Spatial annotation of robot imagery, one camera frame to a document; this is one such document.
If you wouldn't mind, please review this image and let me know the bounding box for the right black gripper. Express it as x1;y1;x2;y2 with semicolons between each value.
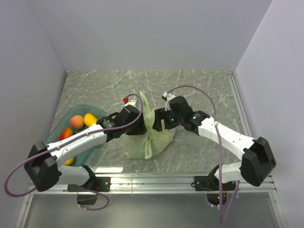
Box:
152;107;184;132

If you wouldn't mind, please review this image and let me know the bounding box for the green plastic bag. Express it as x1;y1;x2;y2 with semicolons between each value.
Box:
123;92;175;159

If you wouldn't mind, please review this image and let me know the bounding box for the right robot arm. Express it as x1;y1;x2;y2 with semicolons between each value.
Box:
153;93;276;190

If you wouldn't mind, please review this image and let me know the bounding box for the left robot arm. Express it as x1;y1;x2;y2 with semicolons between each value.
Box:
24;104;145;192

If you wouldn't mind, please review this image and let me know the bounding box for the fruit inside bag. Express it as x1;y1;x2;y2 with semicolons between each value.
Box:
156;131;172;143

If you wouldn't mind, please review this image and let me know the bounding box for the yellow mango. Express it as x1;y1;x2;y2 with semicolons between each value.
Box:
84;113;98;127

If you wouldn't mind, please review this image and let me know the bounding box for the teal plastic tray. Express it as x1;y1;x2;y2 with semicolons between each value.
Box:
45;104;107;167

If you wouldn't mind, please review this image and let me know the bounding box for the peach in tray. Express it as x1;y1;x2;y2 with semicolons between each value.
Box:
69;115;84;129

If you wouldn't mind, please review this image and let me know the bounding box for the red chili pepper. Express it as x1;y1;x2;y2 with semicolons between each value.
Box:
59;127;74;141

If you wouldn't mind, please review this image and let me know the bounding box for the yellow lemon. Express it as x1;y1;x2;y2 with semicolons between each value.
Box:
63;157;75;166

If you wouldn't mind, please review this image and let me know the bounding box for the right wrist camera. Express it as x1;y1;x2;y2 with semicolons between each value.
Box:
162;92;176;105

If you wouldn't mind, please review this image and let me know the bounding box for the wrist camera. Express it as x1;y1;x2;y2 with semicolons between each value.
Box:
123;97;138;108
162;92;176;105

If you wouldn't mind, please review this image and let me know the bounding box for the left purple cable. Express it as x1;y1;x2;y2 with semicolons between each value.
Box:
4;94;144;211

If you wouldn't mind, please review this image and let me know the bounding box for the purple cable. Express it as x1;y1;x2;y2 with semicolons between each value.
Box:
4;94;144;211
163;85;240;225

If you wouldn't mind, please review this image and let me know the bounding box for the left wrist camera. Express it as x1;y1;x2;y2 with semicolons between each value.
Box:
123;97;138;108

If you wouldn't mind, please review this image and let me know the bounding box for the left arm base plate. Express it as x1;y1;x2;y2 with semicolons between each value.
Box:
67;177;111;192

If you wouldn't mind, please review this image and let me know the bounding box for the aluminium rail front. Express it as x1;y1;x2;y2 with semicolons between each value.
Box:
32;173;276;194

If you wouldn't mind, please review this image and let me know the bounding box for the aluminium rail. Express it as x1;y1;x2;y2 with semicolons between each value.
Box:
227;71;252;136
32;173;276;194

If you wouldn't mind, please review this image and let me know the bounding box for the aluminium rail right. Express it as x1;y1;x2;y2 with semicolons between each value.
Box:
227;71;252;136

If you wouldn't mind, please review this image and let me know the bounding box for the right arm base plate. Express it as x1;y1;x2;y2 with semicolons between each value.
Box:
191;176;219;191

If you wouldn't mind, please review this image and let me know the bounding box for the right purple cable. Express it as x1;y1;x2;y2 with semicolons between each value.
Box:
163;85;240;225

